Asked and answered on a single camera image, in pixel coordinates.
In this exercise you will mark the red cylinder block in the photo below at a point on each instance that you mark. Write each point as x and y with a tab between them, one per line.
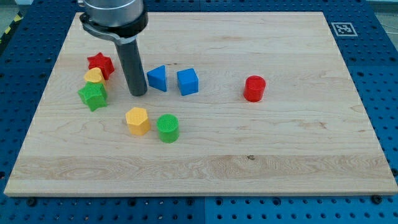
254	88

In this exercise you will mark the yellow hexagon block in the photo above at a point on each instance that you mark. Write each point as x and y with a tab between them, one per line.
137	121

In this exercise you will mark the blue triangle block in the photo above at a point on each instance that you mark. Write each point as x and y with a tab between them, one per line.
157	78

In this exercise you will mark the black board clamp bolt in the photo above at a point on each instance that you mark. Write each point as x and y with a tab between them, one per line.
376	199

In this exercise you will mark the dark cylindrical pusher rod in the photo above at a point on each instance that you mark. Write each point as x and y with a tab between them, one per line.
131	63

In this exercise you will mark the yellow heart block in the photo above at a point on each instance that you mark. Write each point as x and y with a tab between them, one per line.
94	75

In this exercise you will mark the white fiducial marker tag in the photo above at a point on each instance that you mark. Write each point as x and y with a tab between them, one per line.
344	29

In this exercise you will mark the green star block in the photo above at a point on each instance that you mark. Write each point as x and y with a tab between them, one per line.
93	95

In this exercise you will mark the red star block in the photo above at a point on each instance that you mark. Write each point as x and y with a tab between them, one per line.
102	62

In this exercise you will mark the wooden board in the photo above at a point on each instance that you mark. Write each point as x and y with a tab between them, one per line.
308	136

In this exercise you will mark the blue cube block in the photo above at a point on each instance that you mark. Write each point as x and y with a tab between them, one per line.
188	82

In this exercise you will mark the green cylinder block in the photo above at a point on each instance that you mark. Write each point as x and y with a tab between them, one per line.
168	128

